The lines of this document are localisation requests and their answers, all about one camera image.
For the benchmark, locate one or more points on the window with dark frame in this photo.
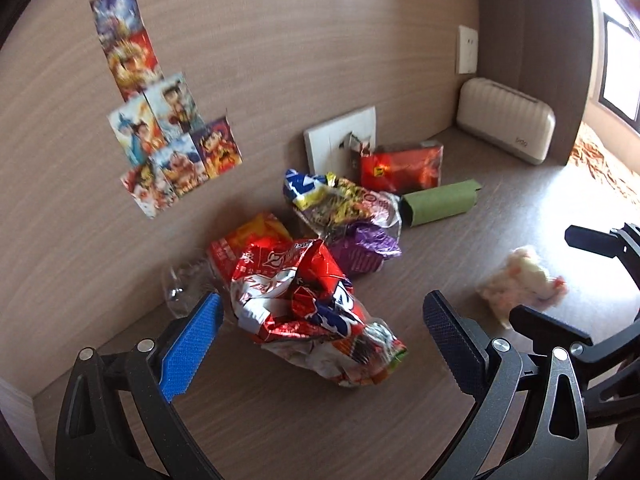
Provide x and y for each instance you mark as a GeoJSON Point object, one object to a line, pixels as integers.
{"type": "Point", "coordinates": [619, 90]}

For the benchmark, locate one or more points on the yellow blue crumpled snack bag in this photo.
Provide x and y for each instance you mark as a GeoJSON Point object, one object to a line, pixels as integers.
{"type": "Point", "coordinates": [329, 203]}

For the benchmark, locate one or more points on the orange bed blanket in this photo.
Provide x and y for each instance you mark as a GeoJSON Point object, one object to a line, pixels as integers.
{"type": "Point", "coordinates": [590, 154]}

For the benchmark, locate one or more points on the clear bottle with red label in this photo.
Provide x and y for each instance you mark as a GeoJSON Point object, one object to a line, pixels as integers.
{"type": "Point", "coordinates": [186, 281]}

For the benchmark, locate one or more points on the crumpled white pink tissue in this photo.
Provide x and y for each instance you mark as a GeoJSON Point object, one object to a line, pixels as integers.
{"type": "Point", "coordinates": [522, 280]}

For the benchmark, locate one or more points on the red cigarette carton box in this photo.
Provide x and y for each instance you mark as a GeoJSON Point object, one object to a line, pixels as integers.
{"type": "Point", "coordinates": [399, 168]}

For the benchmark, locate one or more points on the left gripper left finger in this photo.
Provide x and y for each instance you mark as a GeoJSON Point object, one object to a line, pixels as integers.
{"type": "Point", "coordinates": [94, 439]}

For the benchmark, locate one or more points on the colourful cartoon wall stickers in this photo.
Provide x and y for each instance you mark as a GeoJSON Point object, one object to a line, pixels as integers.
{"type": "Point", "coordinates": [171, 149]}

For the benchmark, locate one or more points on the purple crumpled wrapper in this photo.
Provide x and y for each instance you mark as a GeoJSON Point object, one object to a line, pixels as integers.
{"type": "Point", "coordinates": [362, 248]}

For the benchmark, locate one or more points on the white wall socket plate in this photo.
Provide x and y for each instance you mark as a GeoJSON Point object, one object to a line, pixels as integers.
{"type": "Point", "coordinates": [467, 50]}

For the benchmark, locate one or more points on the large white wall switch plate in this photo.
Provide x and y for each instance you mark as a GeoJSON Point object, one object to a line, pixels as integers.
{"type": "Point", "coordinates": [332, 145]}

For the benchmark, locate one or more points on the white ribbed tissue box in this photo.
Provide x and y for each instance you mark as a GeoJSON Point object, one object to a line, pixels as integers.
{"type": "Point", "coordinates": [510, 119]}

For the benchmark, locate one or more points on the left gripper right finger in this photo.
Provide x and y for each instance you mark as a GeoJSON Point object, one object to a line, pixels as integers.
{"type": "Point", "coordinates": [550, 440]}

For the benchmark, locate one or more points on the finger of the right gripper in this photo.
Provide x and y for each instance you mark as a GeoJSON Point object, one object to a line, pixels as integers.
{"type": "Point", "coordinates": [622, 244]}
{"type": "Point", "coordinates": [547, 333]}

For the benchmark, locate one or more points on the green cardboard tube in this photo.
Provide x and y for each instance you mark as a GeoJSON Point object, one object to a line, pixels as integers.
{"type": "Point", "coordinates": [439, 203]}

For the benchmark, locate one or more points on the red white snack bag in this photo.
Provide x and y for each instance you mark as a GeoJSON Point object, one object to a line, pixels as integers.
{"type": "Point", "coordinates": [296, 302]}

